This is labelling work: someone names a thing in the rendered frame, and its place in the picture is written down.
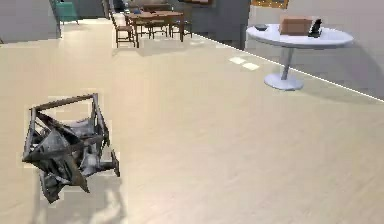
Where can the brown wooden chair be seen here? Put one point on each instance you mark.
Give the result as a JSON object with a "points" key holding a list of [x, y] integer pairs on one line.
{"points": [[156, 25], [187, 20], [124, 29]]}

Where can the brown wooden dining table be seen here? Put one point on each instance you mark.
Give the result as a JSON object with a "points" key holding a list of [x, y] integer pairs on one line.
{"points": [[156, 15]]}

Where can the dark grey bowl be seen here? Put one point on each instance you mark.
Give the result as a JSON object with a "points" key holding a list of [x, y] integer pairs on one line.
{"points": [[261, 27]]}

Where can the brown cardboard box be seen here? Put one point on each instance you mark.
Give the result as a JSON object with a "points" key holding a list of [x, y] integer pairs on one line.
{"points": [[295, 26]]}

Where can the small black device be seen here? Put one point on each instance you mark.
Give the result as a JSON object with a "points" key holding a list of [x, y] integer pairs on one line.
{"points": [[315, 28]]}

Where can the teal armchair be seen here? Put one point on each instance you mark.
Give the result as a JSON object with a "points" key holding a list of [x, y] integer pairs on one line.
{"points": [[66, 11]]}

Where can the white round pedestal table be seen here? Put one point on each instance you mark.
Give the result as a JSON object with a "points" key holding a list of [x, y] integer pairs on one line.
{"points": [[300, 39]]}

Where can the gold framed wall picture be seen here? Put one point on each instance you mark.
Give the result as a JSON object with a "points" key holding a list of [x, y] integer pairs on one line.
{"points": [[270, 3]]}

